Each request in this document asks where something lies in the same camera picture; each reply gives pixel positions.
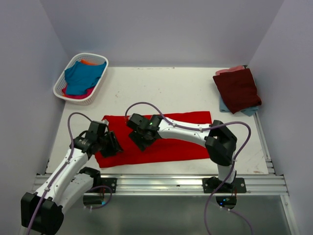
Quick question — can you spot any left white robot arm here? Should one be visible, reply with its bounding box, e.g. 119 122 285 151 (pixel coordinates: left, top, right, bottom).
21 120 122 235

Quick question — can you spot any folded maroon t shirt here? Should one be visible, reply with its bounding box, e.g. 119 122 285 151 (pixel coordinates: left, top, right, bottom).
213 69 262 114

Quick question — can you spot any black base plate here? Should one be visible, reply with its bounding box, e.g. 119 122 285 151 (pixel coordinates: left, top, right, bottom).
202 177 247 193
99 177 117 193

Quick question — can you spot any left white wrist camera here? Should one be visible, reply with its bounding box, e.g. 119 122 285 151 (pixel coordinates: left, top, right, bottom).
101 119 109 125

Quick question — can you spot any white plastic laundry basket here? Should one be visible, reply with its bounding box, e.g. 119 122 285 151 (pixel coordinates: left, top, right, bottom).
53 52 109 106

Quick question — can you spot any red t shirt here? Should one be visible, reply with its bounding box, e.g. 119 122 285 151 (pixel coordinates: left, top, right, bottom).
95 115 209 168

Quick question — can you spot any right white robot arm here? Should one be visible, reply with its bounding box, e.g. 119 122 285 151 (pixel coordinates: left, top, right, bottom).
127 114 237 192

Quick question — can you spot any folded light blue t shirt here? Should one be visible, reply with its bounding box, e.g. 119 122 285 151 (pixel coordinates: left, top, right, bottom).
219 97 259 117

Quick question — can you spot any aluminium mounting rail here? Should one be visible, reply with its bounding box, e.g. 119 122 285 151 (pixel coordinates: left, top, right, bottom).
31 156 291 196

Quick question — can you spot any folded pink t shirt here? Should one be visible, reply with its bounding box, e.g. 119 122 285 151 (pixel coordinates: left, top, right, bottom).
215 65 245 75

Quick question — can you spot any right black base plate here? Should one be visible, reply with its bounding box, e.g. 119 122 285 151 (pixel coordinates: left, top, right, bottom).
202 177 247 193

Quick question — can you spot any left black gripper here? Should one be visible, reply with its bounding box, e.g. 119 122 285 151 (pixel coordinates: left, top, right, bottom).
97 130 123 158

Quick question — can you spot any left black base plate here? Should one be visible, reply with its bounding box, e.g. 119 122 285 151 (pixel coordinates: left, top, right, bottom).
99 177 117 193

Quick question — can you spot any orange t shirt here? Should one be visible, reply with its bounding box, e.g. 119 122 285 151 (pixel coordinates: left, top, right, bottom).
80 59 98 66

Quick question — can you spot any magenta t shirt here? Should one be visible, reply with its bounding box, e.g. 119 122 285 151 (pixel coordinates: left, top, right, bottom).
62 87 94 99

